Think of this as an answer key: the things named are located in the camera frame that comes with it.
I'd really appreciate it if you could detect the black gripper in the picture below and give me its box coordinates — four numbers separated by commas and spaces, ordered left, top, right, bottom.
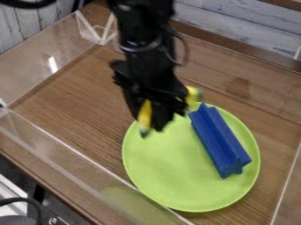
109, 40, 190, 133

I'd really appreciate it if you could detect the yellow toy banana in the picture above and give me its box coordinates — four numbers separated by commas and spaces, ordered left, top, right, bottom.
136, 84, 203, 138

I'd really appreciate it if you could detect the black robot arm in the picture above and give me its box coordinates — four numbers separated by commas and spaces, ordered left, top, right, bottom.
107, 0, 188, 135

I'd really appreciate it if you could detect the green round plate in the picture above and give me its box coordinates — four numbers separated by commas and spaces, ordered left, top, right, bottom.
121, 109, 261, 213

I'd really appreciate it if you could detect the blue star-shaped block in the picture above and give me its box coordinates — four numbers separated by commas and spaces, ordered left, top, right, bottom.
188, 103, 251, 178

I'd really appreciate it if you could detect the clear acrylic corner bracket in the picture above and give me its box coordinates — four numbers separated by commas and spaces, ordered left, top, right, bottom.
75, 11, 117, 46

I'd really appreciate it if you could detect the clear acrylic front wall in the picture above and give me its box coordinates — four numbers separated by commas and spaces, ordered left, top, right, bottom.
0, 107, 194, 225

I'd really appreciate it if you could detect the black cable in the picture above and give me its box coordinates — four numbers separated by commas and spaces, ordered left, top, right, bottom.
0, 197, 44, 225

